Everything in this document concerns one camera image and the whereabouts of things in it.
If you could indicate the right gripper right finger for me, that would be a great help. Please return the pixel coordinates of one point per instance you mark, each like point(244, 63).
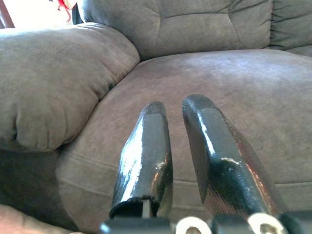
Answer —
point(224, 170)

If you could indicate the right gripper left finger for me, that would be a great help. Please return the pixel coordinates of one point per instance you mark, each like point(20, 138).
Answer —
point(148, 151)

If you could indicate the pale pink pillow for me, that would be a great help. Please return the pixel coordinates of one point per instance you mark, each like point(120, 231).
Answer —
point(22, 221)

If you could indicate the brown suede recliner sofa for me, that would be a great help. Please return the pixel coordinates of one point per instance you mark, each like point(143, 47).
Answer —
point(219, 78)

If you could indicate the red dangling object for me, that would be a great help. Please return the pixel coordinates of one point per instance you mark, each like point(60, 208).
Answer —
point(64, 7)

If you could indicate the brown wooden door frame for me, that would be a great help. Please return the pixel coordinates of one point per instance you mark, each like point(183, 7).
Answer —
point(6, 14)

